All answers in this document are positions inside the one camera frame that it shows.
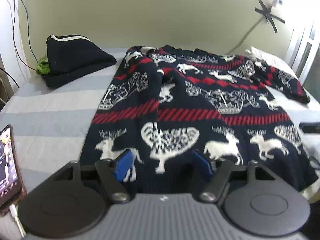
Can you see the white crumpled garment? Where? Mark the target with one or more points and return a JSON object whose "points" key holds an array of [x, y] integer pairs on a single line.
{"points": [[270, 59]]}

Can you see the black tape cross on wall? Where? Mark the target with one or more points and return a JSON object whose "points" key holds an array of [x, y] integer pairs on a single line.
{"points": [[267, 14]]}

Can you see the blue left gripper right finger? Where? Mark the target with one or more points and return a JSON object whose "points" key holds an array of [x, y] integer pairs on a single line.
{"points": [[203, 164]]}

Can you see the smartphone in brown case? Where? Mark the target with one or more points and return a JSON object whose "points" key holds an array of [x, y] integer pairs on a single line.
{"points": [[12, 187]]}

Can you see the folded navy white-striped sweater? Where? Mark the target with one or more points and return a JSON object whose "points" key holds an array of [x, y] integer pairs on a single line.
{"points": [[72, 57]]}

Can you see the navy red reindeer sweater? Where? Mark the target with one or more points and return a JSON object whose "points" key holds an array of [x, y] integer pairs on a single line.
{"points": [[164, 103]]}

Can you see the aluminium window frame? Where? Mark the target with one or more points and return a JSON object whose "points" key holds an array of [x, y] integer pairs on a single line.
{"points": [[302, 49]]}

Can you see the striped blue bed sheet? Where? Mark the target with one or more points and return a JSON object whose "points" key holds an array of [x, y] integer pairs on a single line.
{"points": [[75, 201]]}

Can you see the green garment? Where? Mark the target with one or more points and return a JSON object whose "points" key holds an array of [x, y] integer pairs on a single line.
{"points": [[43, 66]]}

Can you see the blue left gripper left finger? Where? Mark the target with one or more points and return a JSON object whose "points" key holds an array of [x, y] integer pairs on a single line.
{"points": [[122, 164]]}

